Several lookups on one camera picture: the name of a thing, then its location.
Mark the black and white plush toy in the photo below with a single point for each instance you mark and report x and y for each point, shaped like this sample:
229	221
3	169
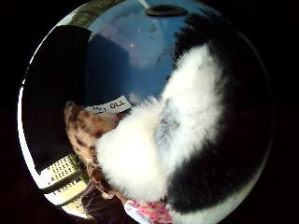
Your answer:
190	102

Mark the leopard spotted plush toy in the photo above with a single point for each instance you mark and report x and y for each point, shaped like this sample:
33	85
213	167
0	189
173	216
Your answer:
81	127

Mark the black round dish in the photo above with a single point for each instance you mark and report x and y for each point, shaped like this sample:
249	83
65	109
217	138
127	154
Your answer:
166	11

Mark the white fabric label tag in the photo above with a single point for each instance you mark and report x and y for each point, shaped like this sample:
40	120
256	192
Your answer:
115	105

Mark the pink spotted soft toy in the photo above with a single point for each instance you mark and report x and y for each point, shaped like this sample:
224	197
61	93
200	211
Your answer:
154	212

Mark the large black box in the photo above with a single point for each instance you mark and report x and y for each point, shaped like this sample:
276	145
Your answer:
56	93

